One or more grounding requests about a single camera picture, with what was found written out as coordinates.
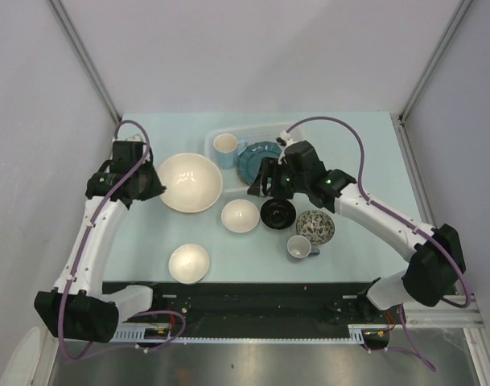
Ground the floral patterned bowl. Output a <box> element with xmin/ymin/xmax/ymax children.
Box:
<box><xmin>296</xmin><ymin>210</ymin><xmax>336</xmax><ymax>245</ymax></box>

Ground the aluminium frame post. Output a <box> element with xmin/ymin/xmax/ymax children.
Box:
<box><xmin>46</xmin><ymin>0</ymin><xmax>121</xmax><ymax>123</ymax></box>
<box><xmin>397</xmin><ymin>0</ymin><xmax>476</xmax><ymax>125</ymax></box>

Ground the medium white bowl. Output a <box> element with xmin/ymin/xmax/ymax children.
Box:
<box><xmin>220</xmin><ymin>199</ymin><xmax>260</xmax><ymax>233</ymax></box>

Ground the right aluminium frame post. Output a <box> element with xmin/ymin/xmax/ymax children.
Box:
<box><xmin>397</xmin><ymin>0</ymin><xmax>476</xmax><ymax>125</ymax></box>

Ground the white cable duct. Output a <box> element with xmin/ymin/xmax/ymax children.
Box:
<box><xmin>110</xmin><ymin>322</ymin><xmax>389</xmax><ymax>346</ymax></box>

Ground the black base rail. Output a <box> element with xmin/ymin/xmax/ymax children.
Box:
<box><xmin>67</xmin><ymin>281</ymin><xmax>406</xmax><ymax>341</ymax></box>

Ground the white plastic bin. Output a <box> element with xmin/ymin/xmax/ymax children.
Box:
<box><xmin>204</xmin><ymin>121</ymin><xmax>290</xmax><ymax>194</ymax></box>

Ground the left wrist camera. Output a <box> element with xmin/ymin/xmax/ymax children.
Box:
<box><xmin>123</xmin><ymin>134</ymin><xmax>146</xmax><ymax>145</ymax></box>

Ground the large cream bowl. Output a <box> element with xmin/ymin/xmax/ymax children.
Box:
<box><xmin>156</xmin><ymin>153</ymin><xmax>223</xmax><ymax>214</ymax></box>

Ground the grey white mug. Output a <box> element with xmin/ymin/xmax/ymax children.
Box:
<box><xmin>286</xmin><ymin>235</ymin><xmax>320</xmax><ymax>261</ymax></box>

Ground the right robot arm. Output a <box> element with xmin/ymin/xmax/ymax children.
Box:
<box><xmin>247</xmin><ymin>141</ymin><xmax>466</xmax><ymax>322</ymax></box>

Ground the small white bowl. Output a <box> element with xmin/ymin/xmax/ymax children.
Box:
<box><xmin>168</xmin><ymin>244</ymin><xmax>210</xmax><ymax>285</ymax></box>

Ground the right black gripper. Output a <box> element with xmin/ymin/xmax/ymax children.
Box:
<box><xmin>247</xmin><ymin>157</ymin><xmax>308</xmax><ymax>200</ymax></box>

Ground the teal glass plate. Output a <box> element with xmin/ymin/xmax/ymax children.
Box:
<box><xmin>236</xmin><ymin>142</ymin><xmax>282</xmax><ymax>186</ymax></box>

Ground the left aluminium frame post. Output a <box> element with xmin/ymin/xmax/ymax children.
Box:
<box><xmin>46</xmin><ymin>0</ymin><xmax>121</xmax><ymax>123</ymax></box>

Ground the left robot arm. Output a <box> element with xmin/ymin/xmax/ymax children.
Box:
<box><xmin>34</xmin><ymin>135</ymin><xmax>166</xmax><ymax>343</ymax></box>

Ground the black glossy bowl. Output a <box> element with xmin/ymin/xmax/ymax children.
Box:
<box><xmin>260</xmin><ymin>199</ymin><xmax>297</xmax><ymax>230</ymax></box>

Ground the light blue mug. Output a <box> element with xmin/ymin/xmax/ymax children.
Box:
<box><xmin>213</xmin><ymin>133</ymin><xmax>248</xmax><ymax>169</ymax></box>

